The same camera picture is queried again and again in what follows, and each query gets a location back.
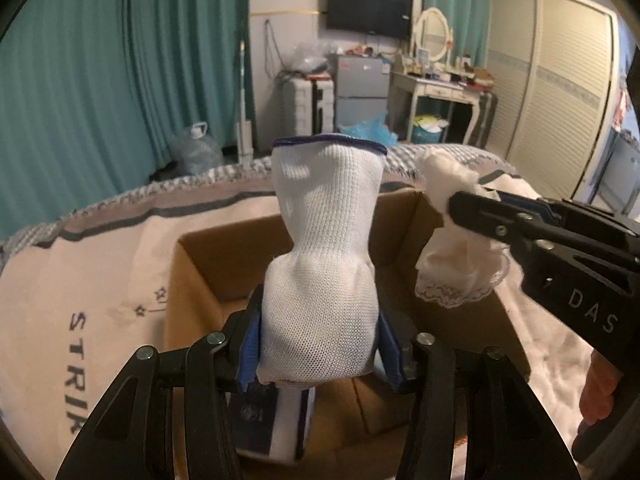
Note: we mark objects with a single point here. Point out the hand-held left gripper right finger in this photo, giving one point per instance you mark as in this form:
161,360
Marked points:
392,355

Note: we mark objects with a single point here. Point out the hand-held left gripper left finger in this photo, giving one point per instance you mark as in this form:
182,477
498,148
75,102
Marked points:
250,355

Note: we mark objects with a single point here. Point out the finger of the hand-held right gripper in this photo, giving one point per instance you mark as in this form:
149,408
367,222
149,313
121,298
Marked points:
530,206
480,217

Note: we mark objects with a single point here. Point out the white lace cloth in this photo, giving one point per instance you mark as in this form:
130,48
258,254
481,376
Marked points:
450,260

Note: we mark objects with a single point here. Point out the white knit glove blue cuff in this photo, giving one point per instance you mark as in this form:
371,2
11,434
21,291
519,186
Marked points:
320,285

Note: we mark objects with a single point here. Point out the brown cardboard box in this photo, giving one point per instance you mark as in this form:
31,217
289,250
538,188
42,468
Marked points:
210,260

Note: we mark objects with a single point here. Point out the person's right hand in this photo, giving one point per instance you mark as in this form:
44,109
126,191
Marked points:
600,385

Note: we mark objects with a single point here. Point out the blue and white packet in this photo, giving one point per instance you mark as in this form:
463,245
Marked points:
280,425

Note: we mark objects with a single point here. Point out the blue storage basket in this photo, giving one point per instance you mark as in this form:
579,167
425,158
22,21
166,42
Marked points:
429,132

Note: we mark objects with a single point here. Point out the cream louvered wardrobe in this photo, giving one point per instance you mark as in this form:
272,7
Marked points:
555,90

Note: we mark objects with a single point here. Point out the white dressing table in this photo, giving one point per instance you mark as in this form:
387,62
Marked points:
430,92

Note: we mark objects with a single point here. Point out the blue plastic bag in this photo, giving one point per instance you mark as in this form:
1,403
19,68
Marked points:
372,130

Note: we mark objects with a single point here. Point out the pink printed bedspread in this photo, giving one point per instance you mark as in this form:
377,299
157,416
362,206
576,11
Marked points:
100,285

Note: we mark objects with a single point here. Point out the grey mini fridge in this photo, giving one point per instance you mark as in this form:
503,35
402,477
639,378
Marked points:
361,90

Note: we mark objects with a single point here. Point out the oval white vanity mirror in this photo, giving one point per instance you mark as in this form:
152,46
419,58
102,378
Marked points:
434,35

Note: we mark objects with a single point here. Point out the clear water jug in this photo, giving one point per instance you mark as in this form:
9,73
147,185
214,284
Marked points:
195,152

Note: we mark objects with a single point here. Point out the white plastic drawer unit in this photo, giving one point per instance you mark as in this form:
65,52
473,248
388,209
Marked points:
300,105

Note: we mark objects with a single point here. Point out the clear plastic bag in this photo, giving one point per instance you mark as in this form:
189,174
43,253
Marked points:
309,57

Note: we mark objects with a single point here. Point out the wide teal curtain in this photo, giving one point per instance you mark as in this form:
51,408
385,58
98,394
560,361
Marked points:
115,75

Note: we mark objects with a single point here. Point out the black wall television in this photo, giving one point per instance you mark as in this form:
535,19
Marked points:
370,10

